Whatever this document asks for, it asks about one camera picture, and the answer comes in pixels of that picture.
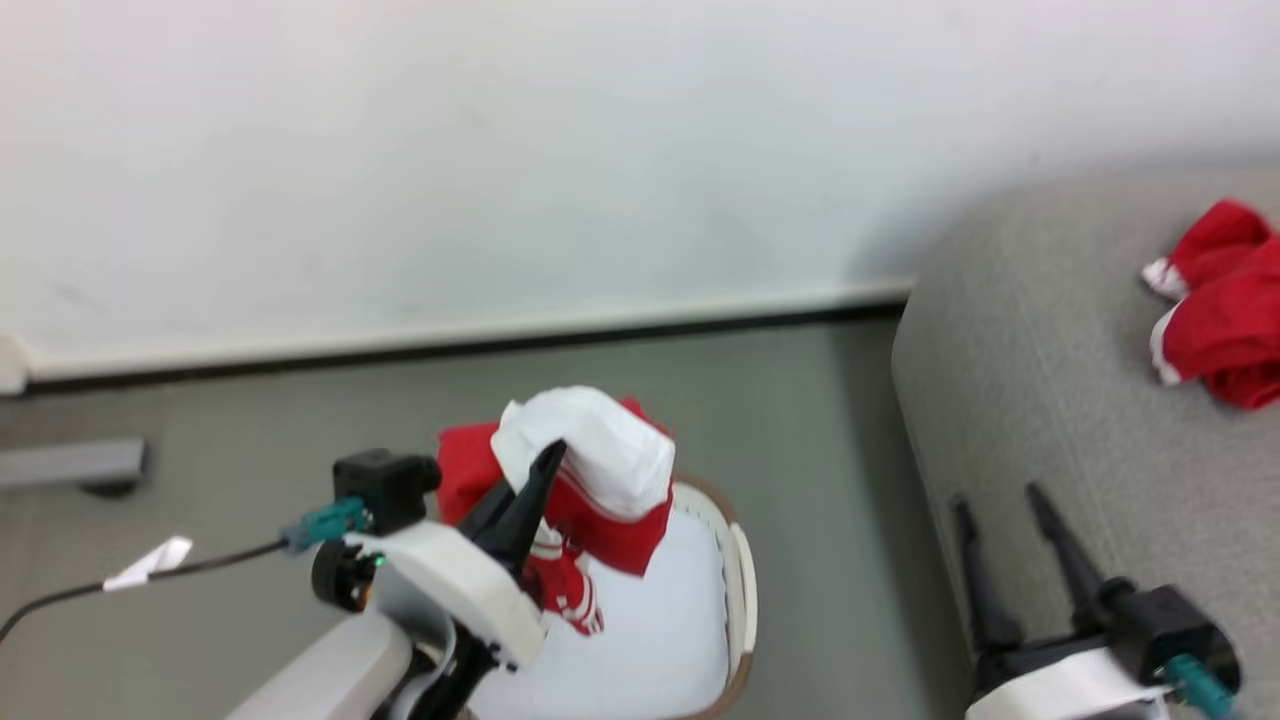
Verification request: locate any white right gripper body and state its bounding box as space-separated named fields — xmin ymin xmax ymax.
xmin=964 ymin=638 xmax=1173 ymax=720

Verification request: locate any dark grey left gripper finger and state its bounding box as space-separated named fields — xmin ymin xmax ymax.
xmin=488 ymin=439 xmax=569 ymax=576
xmin=455 ymin=477 xmax=523 ymax=546

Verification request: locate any thin black cable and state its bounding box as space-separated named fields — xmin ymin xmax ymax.
xmin=0 ymin=537 xmax=293 ymax=646

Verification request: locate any red and white striped garment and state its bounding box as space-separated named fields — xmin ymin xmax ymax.
xmin=436 ymin=385 xmax=677 ymax=638

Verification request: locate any teal left camera connector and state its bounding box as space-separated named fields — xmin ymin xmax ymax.
xmin=280 ymin=496 xmax=373 ymax=555

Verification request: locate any white fabric basket liner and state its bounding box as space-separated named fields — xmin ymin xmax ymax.
xmin=470 ymin=508 xmax=734 ymax=719

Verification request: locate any grey fabric sofa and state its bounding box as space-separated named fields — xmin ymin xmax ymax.
xmin=889 ymin=168 xmax=1280 ymax=720

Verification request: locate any grey metal support foot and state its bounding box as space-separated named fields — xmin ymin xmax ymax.
xmin=0 ymin=437 xmax=150 ymax=490

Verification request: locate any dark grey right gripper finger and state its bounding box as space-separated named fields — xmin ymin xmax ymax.
xmin=1024 ymin=482 xmax=1113 ymax=633
xmin=952 ymin=496 xmax=1025 ymax=656

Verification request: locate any white wall socket box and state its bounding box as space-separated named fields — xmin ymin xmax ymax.
xmin=0 ymin=333 xmax=31 ymax=397

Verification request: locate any teal right camera connector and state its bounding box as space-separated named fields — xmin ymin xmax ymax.
xmin=1163 ymin=653 xmax=1239 ymax=720

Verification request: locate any white slatted laundry basket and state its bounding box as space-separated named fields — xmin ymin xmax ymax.
xmin=455 ymin=474 xmax=759 ymax=720

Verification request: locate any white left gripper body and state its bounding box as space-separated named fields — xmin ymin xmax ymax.
xmin=311 ymin=519 xmax=548 ymax=672

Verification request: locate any white cable tag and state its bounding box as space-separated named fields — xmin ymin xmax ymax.
xmin=102 ymin=535 xmax=194 ymax=593

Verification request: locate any teal camera connector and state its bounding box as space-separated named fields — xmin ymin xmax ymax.
xmin=280 ymin=496 xmax=373 ymax=555
xmin=1163 ymin=653 xmax=1239 ymax=720

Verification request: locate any red garment with white collar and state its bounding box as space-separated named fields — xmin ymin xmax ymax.
xmin=1141 ymin=197 xmax=1280 ymax=412

